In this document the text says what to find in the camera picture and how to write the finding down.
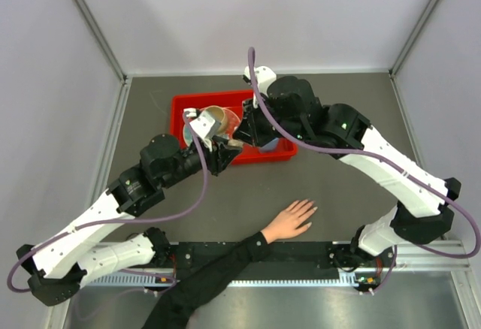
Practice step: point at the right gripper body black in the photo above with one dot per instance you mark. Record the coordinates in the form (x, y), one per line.
(260, 129)

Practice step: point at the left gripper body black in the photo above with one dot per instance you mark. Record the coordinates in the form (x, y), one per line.
(214, 156)

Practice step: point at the nail polish bottle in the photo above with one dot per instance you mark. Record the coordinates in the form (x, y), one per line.
(235, 143)

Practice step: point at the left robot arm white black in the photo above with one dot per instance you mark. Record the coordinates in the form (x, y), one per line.
(62, 268)

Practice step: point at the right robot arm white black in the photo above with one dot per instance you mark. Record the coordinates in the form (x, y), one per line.
(286, 107)

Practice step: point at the black sleeved forearm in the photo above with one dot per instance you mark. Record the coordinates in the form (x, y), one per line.
(174, 308)

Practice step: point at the person's hand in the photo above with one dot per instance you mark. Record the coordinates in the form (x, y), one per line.
(290, 222)

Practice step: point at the floral ceramic plate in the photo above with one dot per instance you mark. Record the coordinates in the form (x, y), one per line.
(229, 136)

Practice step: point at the blue plastic cup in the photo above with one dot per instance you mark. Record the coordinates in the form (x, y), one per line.
(270, 146)

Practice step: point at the beige ceramic mug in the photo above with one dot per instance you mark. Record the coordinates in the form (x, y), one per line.
(227, 118)

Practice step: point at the red plastic tray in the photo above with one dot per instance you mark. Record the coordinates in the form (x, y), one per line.
(232, 99)

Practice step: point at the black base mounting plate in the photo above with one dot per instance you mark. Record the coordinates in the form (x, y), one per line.
(189, 255)

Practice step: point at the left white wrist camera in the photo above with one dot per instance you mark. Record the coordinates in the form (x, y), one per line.
(204, 124)

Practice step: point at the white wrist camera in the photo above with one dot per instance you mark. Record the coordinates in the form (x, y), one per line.
(265, 77)
(204, 124)

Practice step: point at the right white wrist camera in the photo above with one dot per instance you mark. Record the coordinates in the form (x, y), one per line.
(265, 77)

